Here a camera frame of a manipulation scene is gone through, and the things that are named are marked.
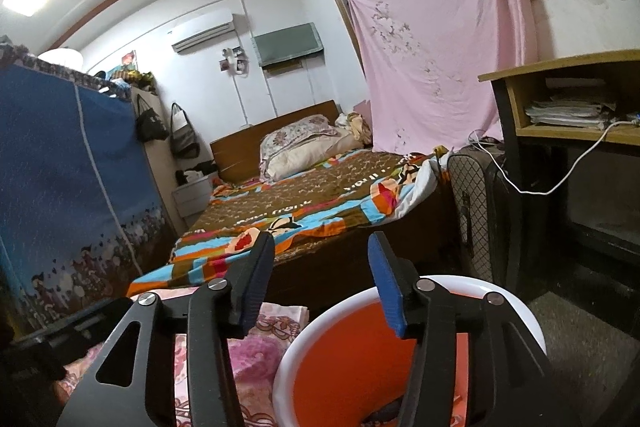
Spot white cable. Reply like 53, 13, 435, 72
467, 117, 640, 195

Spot white and red basin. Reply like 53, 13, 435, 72
272, 274, 548, 427

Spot dark clothes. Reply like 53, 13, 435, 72
176, 161, 218, 188

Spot pink floral quilt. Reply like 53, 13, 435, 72
55, 289, 311, 427

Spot grey tote bag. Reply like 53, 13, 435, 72
169, 103, 201, 159

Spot grey covered wall television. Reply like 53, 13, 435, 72
251, 23, 325, 68

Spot blue dotted fabric wardrobe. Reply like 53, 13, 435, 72
0, 47, 173, 333

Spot white nightstand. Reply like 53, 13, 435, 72
172, 177, 218, 223

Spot yellow folded blanket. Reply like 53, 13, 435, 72
335, 111, 373, 145

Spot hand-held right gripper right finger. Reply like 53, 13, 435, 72
367, 231, 583, 427

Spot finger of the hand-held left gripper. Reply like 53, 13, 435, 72
15, 299, 135, 350

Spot wooden bed headboard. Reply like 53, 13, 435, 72
210, 100, 341, 182

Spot black handbag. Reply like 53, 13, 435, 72
135, 94, 170, 142

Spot patterned suitcase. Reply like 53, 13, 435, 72
446, 147, 521, 290

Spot white round lamp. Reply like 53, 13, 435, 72
37, 48, 83, 72

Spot cream pillow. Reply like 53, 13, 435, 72
265, 132, 363, 180

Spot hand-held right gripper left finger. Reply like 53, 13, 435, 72
55, 231, 277, 427

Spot wooden desk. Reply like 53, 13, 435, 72
478, 49, 640, 253

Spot stack of papers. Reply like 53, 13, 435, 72
525, 79, 618, 128

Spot white air conditioner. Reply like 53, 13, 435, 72
170, 12, 235, 54

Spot pink hanging sheet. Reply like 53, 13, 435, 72
346, 0, 538, 155

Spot bed with colourful blanket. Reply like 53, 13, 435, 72
127, 147, 451, 298

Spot floral pillow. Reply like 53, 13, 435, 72
260, 115, 337, 158

